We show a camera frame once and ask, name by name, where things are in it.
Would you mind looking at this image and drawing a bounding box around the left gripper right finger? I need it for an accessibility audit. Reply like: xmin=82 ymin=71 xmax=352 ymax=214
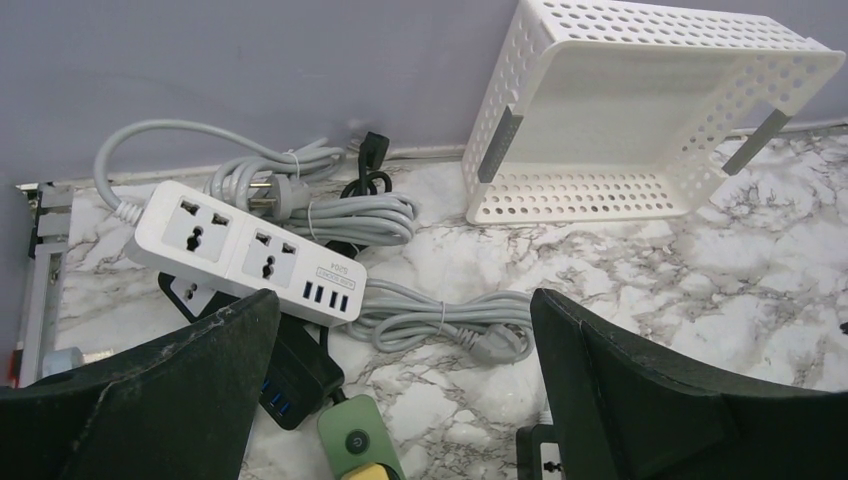
xmin=530 ymin=289 xmax=847 ymax=479

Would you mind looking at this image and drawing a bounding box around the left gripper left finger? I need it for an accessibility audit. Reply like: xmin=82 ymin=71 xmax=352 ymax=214
xmin=1 ymin=290 xmax=280 ymax=479

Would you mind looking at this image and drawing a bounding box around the black power strip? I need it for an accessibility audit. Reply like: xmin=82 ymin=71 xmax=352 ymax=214
xmin=157 ymin=273 xmax=344 ymax=431
xmin=515 ymin=424 xmax=565 ymax=480

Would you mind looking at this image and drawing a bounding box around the white power strip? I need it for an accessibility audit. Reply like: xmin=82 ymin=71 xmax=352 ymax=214
xmin=124 ymin=181 xmax=368 ymax=327

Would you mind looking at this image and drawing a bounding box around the yellow plug adapter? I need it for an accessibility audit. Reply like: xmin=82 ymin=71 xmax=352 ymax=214
xmin=342 ymin=463 xmax=397 ymax=480

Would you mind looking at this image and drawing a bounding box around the green power strip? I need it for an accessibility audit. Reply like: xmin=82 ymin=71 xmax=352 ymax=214
xmin=317 ymin=394 xmax=406 ymax=479

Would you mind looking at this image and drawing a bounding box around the white perforated plastic basket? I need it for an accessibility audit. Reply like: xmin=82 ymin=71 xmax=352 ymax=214
xmin=461 ymin=1 xmax=845 ymax=225

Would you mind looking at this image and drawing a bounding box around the grey cable bundle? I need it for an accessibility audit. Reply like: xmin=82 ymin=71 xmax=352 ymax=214
xmin=345 ymin=278 xmax=537 ymax=366

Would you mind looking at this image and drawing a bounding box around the white strip grey cable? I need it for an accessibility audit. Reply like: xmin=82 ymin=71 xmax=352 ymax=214
xmin=92 ymin=119 xmax=420 ymax=248

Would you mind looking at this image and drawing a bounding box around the black cable with plug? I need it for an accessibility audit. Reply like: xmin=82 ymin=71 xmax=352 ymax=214
xmin=324 ymin=131 xmax=393 ymax=260

